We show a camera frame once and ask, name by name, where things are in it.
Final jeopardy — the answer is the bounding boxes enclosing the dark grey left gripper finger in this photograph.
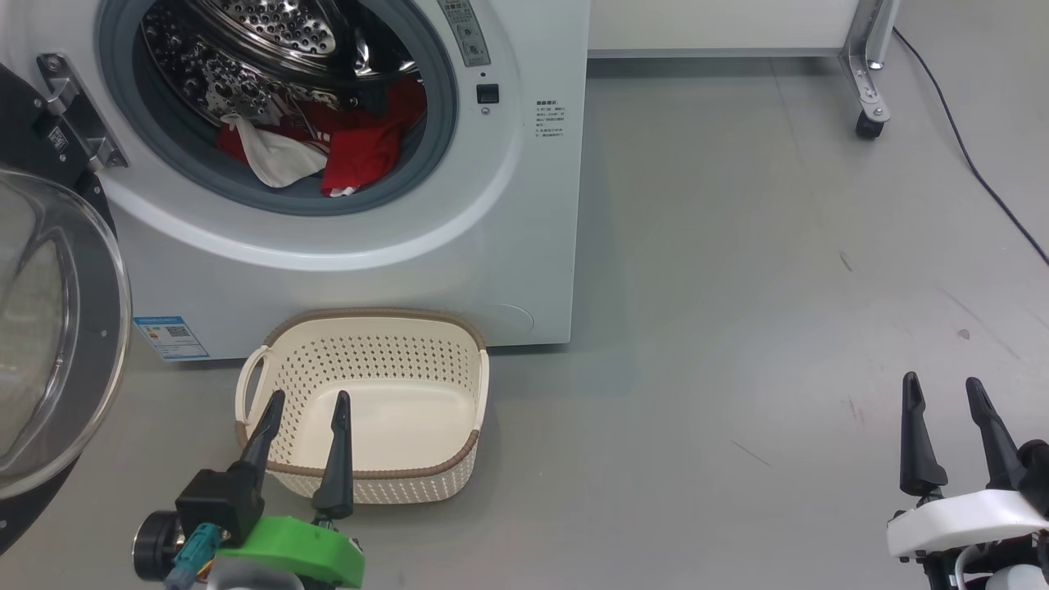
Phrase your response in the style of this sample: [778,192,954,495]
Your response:
[311,391,355,522]
[229,389,286,492]

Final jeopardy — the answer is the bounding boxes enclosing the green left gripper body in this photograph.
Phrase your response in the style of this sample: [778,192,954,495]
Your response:
[215,515,366,589]

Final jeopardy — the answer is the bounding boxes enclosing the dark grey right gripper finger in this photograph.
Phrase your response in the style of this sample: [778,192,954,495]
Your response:
[899,371,949,498]
[965,377,1030,491]

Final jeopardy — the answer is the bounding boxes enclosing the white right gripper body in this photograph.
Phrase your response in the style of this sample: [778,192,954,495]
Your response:
[887,489,1049,563]

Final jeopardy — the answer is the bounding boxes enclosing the dark grey glass washer door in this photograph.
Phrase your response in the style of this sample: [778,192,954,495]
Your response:
[0,64,134,556]

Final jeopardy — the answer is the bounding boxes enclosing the red basketball jersey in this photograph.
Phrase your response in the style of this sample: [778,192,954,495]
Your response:
[220,113,330,189]

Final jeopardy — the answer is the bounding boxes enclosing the red jersey number 23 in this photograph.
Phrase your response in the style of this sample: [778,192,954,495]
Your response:
[217,78,429,198]

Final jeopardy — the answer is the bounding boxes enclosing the cream perforated laundry basket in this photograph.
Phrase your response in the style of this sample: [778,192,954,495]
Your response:
[235,308,491,505]

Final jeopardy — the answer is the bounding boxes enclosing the white front-load washing machine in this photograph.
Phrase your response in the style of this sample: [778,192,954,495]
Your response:
[0,0,591,363]

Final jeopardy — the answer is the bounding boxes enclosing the teal plug left camera cable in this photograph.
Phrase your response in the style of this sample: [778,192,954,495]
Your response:
[164,523,224,590]

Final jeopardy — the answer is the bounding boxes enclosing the black floor cable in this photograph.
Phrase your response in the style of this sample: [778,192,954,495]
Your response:
[892,27,1049,267]

